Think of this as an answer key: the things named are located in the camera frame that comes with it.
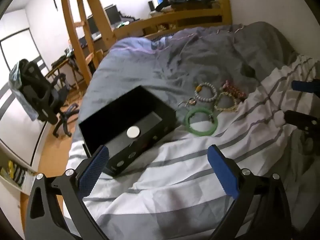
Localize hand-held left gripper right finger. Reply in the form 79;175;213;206
207;144;293;240

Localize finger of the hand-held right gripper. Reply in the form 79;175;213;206
284;110;320;137
291;79;320;93

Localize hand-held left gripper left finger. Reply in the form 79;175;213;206
25;145;110;240

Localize black jewelry box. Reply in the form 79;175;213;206
78;85;177;179

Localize green jade bangle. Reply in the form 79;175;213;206
185;107;219;135

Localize yellow bead bracelet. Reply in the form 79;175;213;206
214;92;240;113

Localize red bead bracelet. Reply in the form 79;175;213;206
221;80;247;103

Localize silver pendant necklace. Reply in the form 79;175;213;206
178;97;198;108

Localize white bead bracelet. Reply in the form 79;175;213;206
194;82;218;103

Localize white striped blanket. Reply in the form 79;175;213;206
64;55;320;240

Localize white round disc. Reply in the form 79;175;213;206
127;126;140;138

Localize yellow striped items on shelf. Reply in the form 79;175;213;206
0;160;25;188

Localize black office chair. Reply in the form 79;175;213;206
19;59;80;138

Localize wooden desk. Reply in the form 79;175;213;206
46;54;77;90

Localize light blue cloth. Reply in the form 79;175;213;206
9;61;38;122

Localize black computer monitor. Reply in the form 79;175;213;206
104;4;119;25

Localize wooden loft bed frame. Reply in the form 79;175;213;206
59;0;233;98

